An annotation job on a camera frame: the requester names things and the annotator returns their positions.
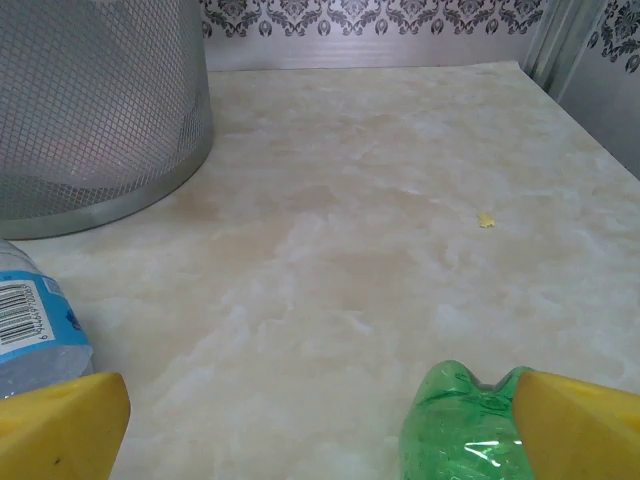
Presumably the silver mesh waste bin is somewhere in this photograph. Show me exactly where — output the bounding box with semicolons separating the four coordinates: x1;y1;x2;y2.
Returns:
0;0;215;240

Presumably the clear bottle blue label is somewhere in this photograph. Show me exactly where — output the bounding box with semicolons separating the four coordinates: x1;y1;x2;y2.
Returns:
0;238;96;401

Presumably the aluminium frame post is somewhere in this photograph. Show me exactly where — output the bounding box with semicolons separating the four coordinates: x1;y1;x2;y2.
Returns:
522;0;609;99

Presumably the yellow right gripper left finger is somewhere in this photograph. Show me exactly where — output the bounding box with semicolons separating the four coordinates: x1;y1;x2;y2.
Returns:
0;371;132;480

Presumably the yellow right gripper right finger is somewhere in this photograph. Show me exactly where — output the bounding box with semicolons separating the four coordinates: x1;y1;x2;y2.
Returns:
513;368;640;480

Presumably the green plastic bottle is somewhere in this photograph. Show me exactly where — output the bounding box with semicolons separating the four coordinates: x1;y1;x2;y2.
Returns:
398;359;539;480

